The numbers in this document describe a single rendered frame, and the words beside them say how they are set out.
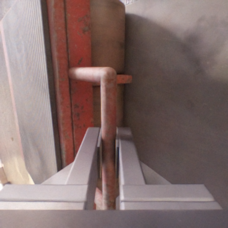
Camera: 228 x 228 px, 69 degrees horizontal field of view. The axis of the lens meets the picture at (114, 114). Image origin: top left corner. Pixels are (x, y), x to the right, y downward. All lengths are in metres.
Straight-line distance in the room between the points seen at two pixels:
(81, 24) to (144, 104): 0.13
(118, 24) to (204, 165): 0.19
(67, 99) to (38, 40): 0.06
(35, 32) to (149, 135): 0.19
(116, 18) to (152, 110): 0.13
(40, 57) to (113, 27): 0.09
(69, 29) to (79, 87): 0.05
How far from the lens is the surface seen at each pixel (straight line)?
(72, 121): 0.18
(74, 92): 0.17
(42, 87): 0.19
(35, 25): 0.19
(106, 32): 0.22
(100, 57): 0.21
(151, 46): 0.24
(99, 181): 0.27
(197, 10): 0.21
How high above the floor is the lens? 0.20
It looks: 39 degrees down
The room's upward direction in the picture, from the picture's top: 103 degrees counter-clockwise
